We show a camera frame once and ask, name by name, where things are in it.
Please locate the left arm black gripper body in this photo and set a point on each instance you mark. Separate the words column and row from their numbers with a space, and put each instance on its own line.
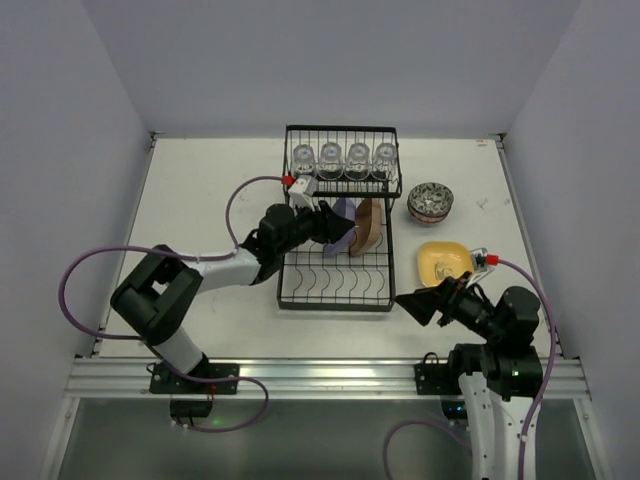
column 321, row 224

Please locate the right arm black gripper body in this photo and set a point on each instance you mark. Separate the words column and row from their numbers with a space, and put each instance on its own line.
column 448, row 300

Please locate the purple square plate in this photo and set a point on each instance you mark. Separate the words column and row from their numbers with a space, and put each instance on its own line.
column 341, row 227

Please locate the yellow square panda plate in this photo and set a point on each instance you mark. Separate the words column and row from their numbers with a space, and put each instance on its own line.
column 438, row 260

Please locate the black white leaf bowl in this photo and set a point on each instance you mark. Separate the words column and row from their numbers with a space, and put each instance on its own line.
column 431, row 199

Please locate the blue patterned bowl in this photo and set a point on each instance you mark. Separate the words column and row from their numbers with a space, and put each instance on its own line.
column 427, row 219

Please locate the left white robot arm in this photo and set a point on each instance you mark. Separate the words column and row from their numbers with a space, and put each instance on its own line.
column 157, row 294

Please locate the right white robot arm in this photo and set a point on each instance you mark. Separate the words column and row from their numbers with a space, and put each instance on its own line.
column 499, row 379

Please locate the brown square plate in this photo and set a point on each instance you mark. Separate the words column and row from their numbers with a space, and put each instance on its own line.
column 368, row 223

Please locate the clear drinking glass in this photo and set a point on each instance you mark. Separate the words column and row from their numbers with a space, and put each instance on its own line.
column 383, row 161
column 303, row 161
column 357, row 162
column 330, row 162

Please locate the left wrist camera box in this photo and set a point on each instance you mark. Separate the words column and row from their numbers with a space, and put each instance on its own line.
column 302, row 191

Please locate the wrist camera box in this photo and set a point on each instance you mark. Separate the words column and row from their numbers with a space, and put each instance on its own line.
column 302, row 191
column 480, row 266

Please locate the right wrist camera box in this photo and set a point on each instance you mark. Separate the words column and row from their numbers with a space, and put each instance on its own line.
column 480, row 266

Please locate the black wire dish rack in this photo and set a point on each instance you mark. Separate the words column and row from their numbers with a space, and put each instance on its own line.
column 344, row 283

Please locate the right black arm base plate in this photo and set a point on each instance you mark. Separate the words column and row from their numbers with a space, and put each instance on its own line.
column 433, row 377

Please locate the aluminium mounting rail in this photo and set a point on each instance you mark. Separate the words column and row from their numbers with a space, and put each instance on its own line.
column 285, row 379

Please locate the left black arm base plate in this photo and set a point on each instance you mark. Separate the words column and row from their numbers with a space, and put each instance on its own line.
column 205, row 379

